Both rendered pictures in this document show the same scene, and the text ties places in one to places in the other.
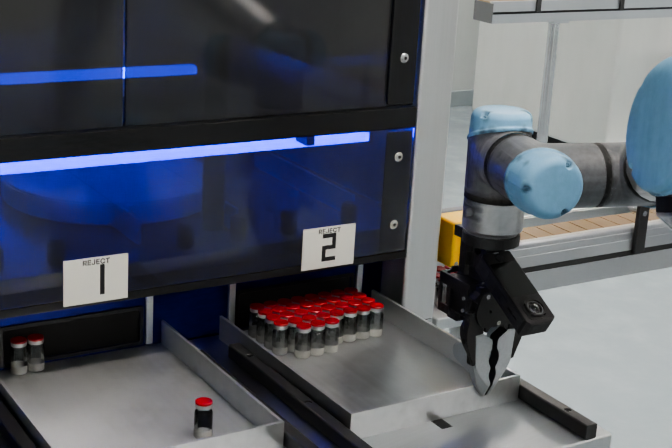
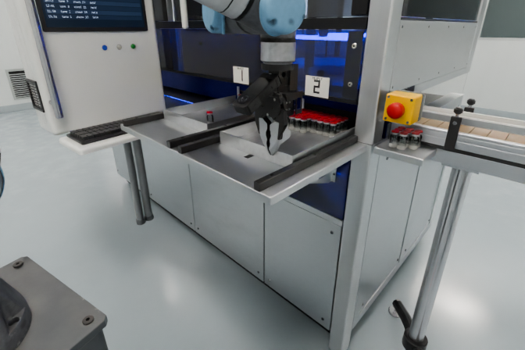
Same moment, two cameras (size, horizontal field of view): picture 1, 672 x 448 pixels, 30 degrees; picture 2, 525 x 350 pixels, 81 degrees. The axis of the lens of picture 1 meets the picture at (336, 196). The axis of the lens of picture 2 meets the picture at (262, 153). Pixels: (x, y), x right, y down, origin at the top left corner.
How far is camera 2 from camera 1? 159 cm
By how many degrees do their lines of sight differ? 72
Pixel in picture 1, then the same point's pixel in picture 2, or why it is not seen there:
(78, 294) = (237, 79)
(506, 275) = (258, 83)
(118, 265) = (245, 72)
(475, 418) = (260, 162)
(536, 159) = not seen: outside the picture
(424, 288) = (366, 126)
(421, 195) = (367, 71)
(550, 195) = (206, 15)
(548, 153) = not seen: outside the picture
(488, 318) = (262, 108)
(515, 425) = (259, 171)
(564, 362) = not seen: outside the picture
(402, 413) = (237, 142)
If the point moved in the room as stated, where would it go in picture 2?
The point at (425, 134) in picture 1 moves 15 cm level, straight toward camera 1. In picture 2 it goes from (371, 34) to (314, 34)
